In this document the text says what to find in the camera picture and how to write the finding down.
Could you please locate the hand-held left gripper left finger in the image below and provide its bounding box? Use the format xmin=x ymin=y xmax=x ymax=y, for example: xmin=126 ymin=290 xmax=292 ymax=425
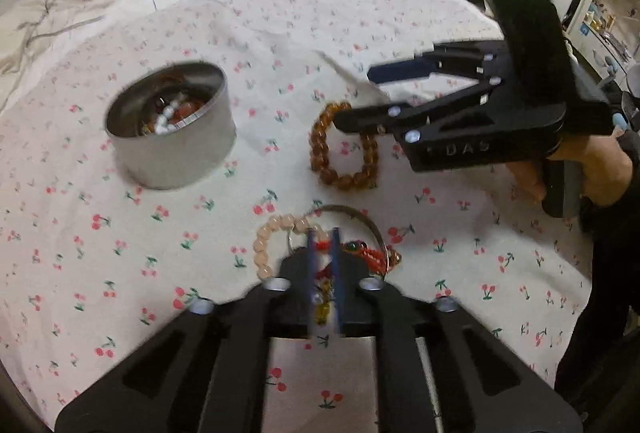
xmin=55 ymin=228 xmax=321 ymax=433

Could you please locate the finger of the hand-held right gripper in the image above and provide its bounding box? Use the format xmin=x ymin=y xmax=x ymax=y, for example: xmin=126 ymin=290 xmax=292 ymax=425
xmin=367 ymin=40 xmax=508 ymax=84
xmin=334 ymin=78 xmax=501 ymax=139

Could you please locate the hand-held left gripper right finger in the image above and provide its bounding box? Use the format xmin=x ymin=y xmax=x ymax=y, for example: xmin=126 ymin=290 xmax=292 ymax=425
xmin=332 ymin=228 xmax=583 ymax=433

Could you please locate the red and yellow bead bracelet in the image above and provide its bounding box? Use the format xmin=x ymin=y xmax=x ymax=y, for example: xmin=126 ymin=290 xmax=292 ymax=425
xmin=312 ymin=238 xmax=346 ymax=349

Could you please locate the red coral bead bracelet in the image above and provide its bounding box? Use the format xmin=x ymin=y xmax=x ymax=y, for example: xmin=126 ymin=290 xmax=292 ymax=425
xmin=345 ymin=240 xmax=388 ymax=274

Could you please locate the peach bead bracelet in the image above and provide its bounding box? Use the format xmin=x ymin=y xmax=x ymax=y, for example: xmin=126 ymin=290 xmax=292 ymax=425
xmin=254 ymin=213 xmax=321 ymax=281

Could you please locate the amber bead bracelet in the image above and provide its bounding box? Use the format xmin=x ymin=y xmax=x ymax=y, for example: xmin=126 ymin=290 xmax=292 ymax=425
xmin=310 ymin=102 xmax=381 ymax=191

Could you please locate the round metal tin lid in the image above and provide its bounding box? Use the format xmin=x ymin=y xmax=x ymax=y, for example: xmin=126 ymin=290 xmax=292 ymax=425
xmin=287 ymin=206 xmax=388 ymax=284

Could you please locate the reddish brown bead bracelet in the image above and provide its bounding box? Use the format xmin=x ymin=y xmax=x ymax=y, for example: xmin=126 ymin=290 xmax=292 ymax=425
xmin=140 ymin=96 xmax=211 ymax=134

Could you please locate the round metal tin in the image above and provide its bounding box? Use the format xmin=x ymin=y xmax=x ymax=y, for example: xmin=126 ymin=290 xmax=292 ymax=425
xmin=104 ymin=62 xmax=237 ymax=190

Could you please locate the white bead bracelet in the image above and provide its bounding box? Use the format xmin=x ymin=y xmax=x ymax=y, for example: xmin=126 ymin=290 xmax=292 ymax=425
xmin=152 ymin=99 xmax=186 ymax=134

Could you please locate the person's right forearm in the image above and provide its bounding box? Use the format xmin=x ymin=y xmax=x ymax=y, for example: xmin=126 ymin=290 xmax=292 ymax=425
xmin=555 ymin=133 xmax=640 ymax=419

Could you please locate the person's right hand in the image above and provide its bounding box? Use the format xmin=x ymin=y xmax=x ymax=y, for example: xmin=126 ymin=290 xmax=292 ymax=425
xmin=505 ymin=136 xmax=633 ymax=209

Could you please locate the cluttered white shelf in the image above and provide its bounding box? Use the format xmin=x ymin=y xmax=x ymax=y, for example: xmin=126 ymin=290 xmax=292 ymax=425
xmin=550 ymin=0 xmax=640 ymax=89

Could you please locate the cherry print bed sheet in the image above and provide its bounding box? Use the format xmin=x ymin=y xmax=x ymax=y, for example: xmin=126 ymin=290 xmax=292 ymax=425
xmin=0 ymin=0 xmax=596 ymax=433

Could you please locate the white striped duvet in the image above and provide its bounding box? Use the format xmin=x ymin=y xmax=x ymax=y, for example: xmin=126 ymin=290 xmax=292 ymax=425
xmin=0 ymin=0 xmax=361 ymax=114

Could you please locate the thin black cable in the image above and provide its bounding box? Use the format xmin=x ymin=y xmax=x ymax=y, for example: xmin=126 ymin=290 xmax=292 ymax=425
xmin=20 ymin=0 xmax=136 ymax=49

